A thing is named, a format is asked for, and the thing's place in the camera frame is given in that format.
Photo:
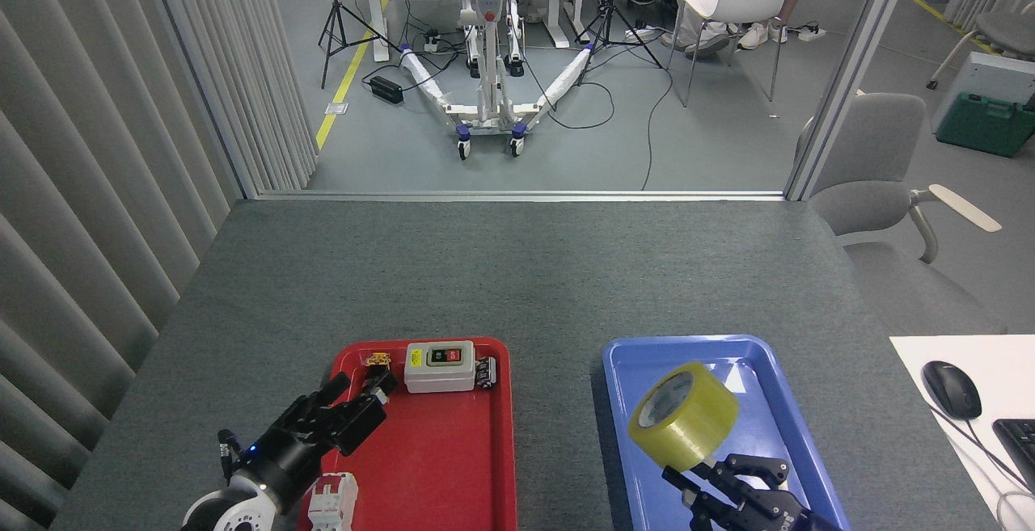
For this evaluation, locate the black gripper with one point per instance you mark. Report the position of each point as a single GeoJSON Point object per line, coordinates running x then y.
{"type": "Point", "coordinates": [760, 517]}
{"type": "Point", "coordinates": [283, 462]}

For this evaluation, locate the yellow tape roll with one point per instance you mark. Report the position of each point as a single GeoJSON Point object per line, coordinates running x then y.
{"type": "Point", "coordinates": [699, 426]}

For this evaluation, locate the black orange push button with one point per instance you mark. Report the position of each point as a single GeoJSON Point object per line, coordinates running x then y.
{"type": "Point", "coordinates": [378, 360]}

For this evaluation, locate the white circuit breaker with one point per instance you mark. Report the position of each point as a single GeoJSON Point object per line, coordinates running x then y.
{"type": "Point", "coordinates": [335, 507]}

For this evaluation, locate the blue plastic tray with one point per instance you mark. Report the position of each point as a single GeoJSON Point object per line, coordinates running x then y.
{"type": "Point", "coordinates": [776, 402]}

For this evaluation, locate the red plastic tray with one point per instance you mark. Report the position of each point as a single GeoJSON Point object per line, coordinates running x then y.
{"type": "Point", "coordinates": [437, 466]}

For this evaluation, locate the small black terminal block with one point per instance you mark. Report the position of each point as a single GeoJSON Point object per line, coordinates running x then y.
{"type": "Point", "coordinates": [485, 373]}

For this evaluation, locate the black computer mouse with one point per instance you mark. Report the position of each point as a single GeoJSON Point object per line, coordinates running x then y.
{"type": "Point", "coordinates": [950, 385]}

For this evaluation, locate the black keyboard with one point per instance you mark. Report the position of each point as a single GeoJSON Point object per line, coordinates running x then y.
{"type": "Point", "coordinates": [1020, 446]}

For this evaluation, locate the white side desk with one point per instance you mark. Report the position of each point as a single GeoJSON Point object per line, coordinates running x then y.
{"type": "Point", "coordinates": [1003, 377]}

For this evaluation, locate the black power adapter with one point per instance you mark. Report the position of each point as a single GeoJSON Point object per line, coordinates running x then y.
{"type": "Point", "coordinates": [386, 90]}

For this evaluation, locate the grey vertical blinds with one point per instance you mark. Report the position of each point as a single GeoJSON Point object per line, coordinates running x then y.
{"type": "Point", "coordinates": [97, 151]}

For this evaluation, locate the white wheeled stand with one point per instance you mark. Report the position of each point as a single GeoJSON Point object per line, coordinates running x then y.
{"type": "Point", "coordinates": [487, 86]}

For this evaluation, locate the grey office chair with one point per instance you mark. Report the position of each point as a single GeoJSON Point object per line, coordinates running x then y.
{"type": "Point", "coordinates": [877, 143]}

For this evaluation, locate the black tripod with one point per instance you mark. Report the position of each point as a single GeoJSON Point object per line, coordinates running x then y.
{"type": "Point", "coordinates": [338, 18]}
{"type": "Point", "coordinates": [608, 30]}

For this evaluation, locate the green tool case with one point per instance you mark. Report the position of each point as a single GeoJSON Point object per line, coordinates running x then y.
{"type": "Point", "coordinates": [982, 127]}

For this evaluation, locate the white power strip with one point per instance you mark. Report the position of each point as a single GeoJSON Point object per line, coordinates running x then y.
{"type": "Point", "coordinates": [811, 32]}

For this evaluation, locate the grey metal box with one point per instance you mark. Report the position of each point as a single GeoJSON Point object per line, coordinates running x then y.
{"type": "Point", "coordinates": [994, 74]}

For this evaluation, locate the grey chair with white legs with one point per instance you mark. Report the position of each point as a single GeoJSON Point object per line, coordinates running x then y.
{"type": "Point", "coordinates": [1007, 30]}

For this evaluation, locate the white two-button switch box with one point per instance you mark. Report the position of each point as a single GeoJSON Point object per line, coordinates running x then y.
{"type": "Point", "coordinates": [438, 375]}

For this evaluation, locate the silver post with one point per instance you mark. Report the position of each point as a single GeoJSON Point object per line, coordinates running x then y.
{"type": "Point", "coordinates": [849, 70]}

